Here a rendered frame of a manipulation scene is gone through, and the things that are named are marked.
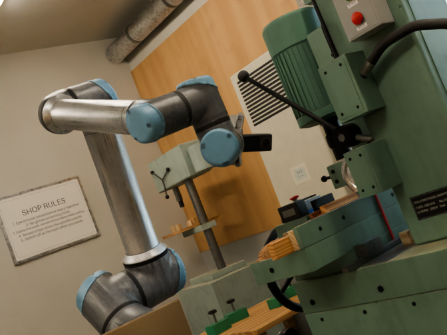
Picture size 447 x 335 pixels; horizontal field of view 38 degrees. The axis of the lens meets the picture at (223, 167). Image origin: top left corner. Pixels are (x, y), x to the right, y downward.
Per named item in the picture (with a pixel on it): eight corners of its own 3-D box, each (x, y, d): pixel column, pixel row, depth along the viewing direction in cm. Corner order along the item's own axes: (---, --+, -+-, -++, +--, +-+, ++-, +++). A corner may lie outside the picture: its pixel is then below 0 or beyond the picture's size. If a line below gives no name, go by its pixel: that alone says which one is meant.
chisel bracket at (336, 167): (350, 189, 188) (339, 161, 189) (388, 175, 178) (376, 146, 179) (335, 195, 183) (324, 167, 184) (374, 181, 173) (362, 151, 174)
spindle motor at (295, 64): (325, 123, 196) (287, 31, 199) (370, 102, 183) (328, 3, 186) (288, 134, 184) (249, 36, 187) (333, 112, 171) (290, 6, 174)
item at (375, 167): (380, 190, 164) (362, 147, 165) (402, 183, 158) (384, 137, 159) (359, 199, 157) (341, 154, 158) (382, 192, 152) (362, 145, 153)
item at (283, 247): (413, 192, 200) (408, 180, 200) (418, 191, 199) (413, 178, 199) (272, 260, 155) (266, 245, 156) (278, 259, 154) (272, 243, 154)
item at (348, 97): (358, 118, 164) (336, 64, 165) (386, 106, 157) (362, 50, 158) (338, 124, 158) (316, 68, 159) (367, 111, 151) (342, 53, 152)
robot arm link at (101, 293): (103, 350, 194) (72, 316, 205) (149, 323, 204) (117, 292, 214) (100, 316, 185) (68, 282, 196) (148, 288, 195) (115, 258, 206)
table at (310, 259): (358, 228, 218) (352, 212, 218) (435, 206, 195) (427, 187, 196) (234, 291, 177) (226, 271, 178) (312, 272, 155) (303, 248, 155)
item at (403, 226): (374, 239, 206) (370, 227, 207) (430, 224, 191) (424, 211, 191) (296, 282, 180) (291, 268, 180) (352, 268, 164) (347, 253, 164)
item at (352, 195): (364, 213, 194) (355, 191, 195) (369, 211, 193) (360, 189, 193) (328, 230, 182) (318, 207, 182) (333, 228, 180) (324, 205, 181)
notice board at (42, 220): (100, 235, 460) (77, 175, 463) (100, 234, 458) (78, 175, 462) (14, 266, 421) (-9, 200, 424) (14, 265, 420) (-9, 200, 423)
